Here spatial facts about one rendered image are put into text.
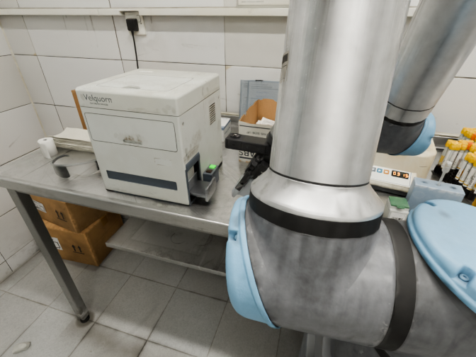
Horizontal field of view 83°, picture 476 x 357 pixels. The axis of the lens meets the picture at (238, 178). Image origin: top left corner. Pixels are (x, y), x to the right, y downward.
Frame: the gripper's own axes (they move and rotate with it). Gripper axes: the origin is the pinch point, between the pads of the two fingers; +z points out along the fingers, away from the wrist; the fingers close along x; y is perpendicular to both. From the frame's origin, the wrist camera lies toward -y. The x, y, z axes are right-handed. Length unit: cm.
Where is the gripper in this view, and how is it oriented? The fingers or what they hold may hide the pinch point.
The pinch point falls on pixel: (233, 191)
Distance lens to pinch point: 71.9
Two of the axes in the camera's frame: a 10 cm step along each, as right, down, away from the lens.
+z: -4.8, 6.6, 5.8
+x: 2.9, -5.0, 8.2
